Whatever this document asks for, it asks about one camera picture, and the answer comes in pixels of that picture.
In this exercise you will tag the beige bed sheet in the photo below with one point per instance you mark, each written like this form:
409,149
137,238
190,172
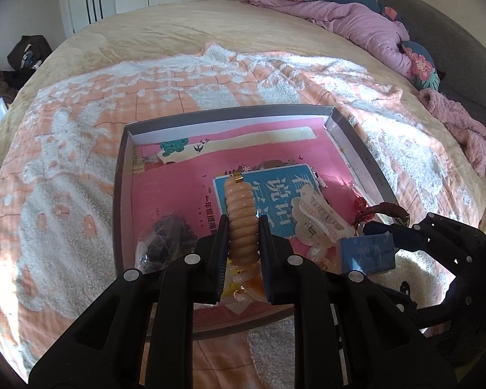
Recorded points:
145,24

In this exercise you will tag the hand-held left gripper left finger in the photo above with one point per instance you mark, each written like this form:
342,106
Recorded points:
220,259

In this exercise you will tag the dark red bangle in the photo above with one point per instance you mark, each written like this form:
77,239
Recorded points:
388,207

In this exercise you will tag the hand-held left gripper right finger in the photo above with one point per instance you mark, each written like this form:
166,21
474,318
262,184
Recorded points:
267,267

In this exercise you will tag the black bag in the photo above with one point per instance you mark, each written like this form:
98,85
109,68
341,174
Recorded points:
24,48

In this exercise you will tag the pink fuzzy cloth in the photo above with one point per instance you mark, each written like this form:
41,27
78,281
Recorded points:
461,125

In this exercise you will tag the pink book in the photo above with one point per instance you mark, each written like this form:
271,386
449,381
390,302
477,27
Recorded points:
174,186

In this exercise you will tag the brown cloth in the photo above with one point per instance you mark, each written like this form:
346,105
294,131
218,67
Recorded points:
4,83

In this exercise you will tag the peach white plush blanket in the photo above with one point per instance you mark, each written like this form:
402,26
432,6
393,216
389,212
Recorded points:
64,170

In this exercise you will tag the clear white hair claw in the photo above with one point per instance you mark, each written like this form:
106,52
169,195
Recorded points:
320,214

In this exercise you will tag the grey cardboard box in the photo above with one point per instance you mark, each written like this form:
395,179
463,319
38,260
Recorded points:
123,210

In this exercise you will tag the purple quilt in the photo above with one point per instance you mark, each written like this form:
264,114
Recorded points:
348,20

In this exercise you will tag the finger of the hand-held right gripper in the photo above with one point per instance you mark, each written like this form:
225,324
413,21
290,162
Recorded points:
417,312
364,253

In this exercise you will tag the plastic bag of dark beads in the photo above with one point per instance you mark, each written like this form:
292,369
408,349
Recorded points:
166,235

